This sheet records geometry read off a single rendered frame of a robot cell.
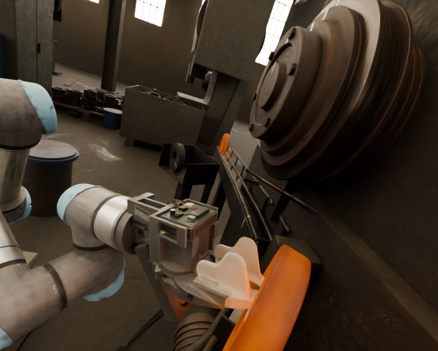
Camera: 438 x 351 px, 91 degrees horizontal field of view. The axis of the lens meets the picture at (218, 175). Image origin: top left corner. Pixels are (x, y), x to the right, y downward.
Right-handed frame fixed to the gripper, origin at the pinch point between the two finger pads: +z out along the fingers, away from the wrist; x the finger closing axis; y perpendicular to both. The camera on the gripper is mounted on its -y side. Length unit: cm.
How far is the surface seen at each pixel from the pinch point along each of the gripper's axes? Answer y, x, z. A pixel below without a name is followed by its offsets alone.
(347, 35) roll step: 35.6, 32.5, 1.1
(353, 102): 22.9, 26.3, 4.5
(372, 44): 32.6, 28.5, 5.5
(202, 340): -29.1, 12.3, -14.3
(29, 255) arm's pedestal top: -37, 9, -90
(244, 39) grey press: 120, 268, -127
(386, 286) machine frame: -5.5, 19.3, 14.5
